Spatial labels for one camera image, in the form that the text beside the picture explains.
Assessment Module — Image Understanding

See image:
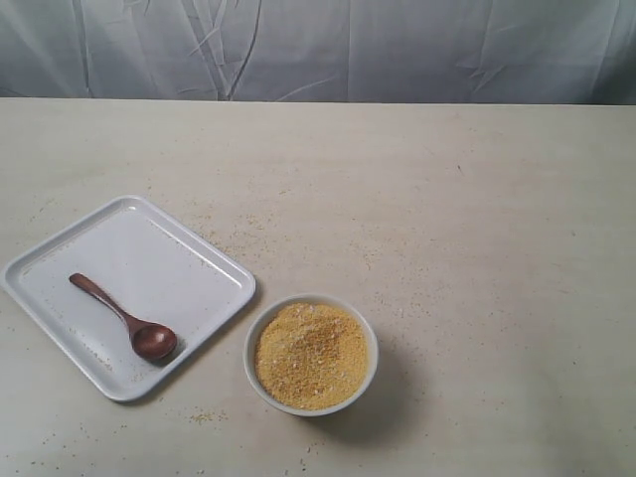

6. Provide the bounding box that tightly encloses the brown wooden spoon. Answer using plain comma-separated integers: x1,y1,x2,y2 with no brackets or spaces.
69,272,178,362

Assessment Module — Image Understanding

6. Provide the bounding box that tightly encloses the yellow-brown granular grain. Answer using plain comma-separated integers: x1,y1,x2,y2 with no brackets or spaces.
254,302,369,410

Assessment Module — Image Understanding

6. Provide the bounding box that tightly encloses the white round bowl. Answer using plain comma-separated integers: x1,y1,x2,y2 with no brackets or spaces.
243,293,380,417

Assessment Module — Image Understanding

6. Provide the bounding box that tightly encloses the white square plastic tray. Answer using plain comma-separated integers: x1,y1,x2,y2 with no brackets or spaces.
1,196,256,402

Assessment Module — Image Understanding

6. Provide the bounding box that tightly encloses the grey wrinkled backdrop cloth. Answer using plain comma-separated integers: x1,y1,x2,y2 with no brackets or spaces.
1,1,635,104

